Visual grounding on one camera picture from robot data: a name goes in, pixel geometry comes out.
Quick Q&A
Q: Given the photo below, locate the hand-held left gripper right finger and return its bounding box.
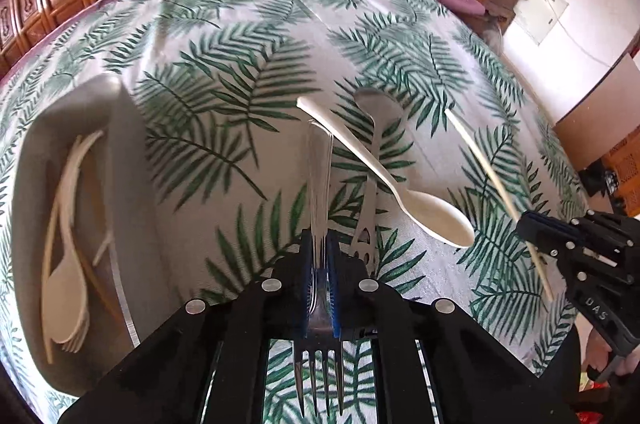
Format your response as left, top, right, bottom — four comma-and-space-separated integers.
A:
327, 229, 581, 424

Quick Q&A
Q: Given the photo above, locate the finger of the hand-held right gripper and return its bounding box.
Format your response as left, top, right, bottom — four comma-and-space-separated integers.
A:
520, 210, 640, 246
515, 226, 592, 286

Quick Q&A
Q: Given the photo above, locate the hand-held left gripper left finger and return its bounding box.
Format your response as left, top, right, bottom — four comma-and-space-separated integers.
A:
57, 226, 313, 424

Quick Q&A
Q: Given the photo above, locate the metal fork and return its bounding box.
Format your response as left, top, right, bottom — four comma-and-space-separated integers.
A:
291, 119, 347, 420

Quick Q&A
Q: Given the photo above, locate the grey rectangular tray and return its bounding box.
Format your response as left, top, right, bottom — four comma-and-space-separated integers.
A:
10, 76, 168, 397

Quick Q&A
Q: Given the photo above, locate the cream plastic fork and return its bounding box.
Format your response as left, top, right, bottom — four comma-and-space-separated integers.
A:
60, 130, 106, 352

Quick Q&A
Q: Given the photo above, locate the cream rice spoon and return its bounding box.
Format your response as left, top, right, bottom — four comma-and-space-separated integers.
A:
41, 135, 93, 342

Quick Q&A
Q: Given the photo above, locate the person's right hand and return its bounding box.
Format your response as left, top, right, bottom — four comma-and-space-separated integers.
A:
582, 329, 610, 369

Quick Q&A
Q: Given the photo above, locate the black object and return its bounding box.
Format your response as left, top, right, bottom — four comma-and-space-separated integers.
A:
580, 159, 626, 205

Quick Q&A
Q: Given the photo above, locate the person's dark clothing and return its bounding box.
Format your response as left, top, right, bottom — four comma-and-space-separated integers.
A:
562, 324, 640, 424

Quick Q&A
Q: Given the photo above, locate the wooden lattice crate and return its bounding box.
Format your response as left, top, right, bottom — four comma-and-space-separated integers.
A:
602, 139, 640, 215

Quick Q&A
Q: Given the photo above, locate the cream plastic spoon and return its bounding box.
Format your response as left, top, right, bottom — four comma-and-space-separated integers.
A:
296, 96, 476, 249

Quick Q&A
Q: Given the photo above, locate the brown board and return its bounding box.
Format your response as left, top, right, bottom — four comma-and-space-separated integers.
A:
552, 54, 640, 170

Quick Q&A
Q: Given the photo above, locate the leaf print tablecloth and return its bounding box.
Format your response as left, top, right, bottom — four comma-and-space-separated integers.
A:
0, 0, 588, 424

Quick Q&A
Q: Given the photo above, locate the white wall cable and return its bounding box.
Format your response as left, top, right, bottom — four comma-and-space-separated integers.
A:
557, 21, 613, 67

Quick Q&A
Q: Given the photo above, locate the white wall panel box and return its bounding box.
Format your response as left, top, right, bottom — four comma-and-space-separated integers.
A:
512, 0, 571, 47

